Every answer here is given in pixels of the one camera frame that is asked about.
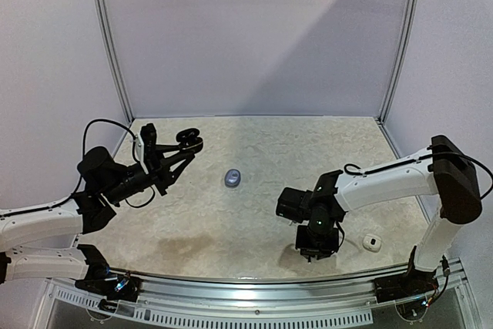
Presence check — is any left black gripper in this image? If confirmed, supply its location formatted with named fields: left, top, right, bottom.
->
left=103, top=144, right=194, bottom=205

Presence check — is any black earbud charging case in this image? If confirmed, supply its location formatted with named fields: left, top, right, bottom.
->
left=176, top=128, right=203, bottom=153

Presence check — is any white earbud charging case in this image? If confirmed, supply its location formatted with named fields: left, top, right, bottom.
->
left=362, top=234, right=382, bottom=253

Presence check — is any purple earbud charging case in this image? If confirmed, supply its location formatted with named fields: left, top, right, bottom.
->
left=224, top=169, right=241, bottom=188

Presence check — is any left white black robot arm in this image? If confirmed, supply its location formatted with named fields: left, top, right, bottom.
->
left=1, top=138, right=203, bottom=302

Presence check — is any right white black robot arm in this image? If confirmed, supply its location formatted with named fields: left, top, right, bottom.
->
left=276, top=135, right=485, bottom=307

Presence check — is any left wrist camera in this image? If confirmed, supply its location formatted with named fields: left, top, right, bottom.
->
left=134, top=123, right=156, bottom=174

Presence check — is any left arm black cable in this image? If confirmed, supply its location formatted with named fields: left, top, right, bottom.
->
left=0, top=118, right=159, bottom=218

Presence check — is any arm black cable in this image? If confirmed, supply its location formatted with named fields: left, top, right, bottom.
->
left=0, top=118, right=159, bottom=218
left=334, top=151, right=493, bottom=253

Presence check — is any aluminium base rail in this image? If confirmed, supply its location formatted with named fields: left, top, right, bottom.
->
left=45, top=256, right=469, bottom=326

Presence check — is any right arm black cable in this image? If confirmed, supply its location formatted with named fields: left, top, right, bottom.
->
left=334, top=151, right=493, bottom=253

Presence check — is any left aluminium frame post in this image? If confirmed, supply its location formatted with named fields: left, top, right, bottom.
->
left=94, top=0, right=135, bottom=123

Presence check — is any aluminium frame post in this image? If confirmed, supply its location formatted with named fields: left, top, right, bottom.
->
left=94, top=0, right=135, bottom=123
left=377, top=0, right=418, bottom=126

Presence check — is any right aluminium frame post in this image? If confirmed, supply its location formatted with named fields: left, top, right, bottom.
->
left=377, top=0, right=418, bottom=126

